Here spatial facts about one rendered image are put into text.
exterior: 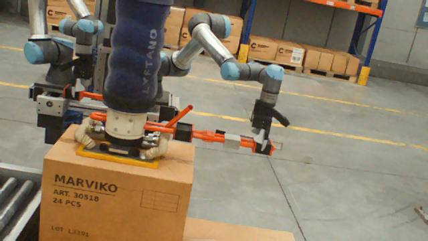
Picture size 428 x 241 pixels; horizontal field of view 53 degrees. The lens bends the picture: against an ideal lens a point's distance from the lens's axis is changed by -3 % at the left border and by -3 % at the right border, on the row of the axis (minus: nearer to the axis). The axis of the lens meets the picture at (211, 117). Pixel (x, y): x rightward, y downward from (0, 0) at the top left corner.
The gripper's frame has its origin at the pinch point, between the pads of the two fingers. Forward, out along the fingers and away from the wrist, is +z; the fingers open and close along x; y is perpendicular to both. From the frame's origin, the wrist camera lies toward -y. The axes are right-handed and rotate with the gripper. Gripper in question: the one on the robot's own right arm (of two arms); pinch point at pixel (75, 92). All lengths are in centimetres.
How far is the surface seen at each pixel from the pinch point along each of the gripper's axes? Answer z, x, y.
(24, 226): 47, -46, -5
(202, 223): 54, -12, 72
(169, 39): 82, 685, 5
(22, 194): 53, -12, -19
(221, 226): 54, -11, 82
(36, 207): 47, -31, -6
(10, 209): 53, -27, -19
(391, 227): 109, 112, 245
